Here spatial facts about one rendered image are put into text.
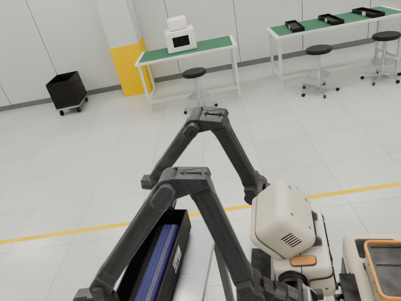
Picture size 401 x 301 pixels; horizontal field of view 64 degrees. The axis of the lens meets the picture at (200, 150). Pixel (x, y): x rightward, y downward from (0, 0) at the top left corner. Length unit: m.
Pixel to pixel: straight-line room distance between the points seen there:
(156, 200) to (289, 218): 0.39
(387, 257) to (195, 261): 0.73
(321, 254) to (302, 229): 0.11
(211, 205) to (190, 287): 0.64
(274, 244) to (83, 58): 6.12
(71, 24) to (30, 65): 1.22
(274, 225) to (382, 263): 0.47
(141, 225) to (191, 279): 0.60
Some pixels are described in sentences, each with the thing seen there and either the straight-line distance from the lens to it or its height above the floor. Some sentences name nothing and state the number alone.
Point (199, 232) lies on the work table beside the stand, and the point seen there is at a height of 0.80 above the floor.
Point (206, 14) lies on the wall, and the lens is 6.25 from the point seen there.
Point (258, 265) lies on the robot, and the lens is 1.28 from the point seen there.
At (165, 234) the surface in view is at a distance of 1.50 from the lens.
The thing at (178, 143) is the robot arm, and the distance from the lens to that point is 1.16.
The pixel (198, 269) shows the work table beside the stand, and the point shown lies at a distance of 1.42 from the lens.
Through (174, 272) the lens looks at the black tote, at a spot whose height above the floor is 0.86.
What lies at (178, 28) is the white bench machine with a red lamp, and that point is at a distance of 4.96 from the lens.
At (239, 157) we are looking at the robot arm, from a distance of 1.13.
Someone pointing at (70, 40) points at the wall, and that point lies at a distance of 6.77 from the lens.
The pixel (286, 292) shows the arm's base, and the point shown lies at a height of 1.08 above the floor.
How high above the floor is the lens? 1.88
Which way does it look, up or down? 30 degrees down
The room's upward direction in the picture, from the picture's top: 12 degrees counter-clockwise
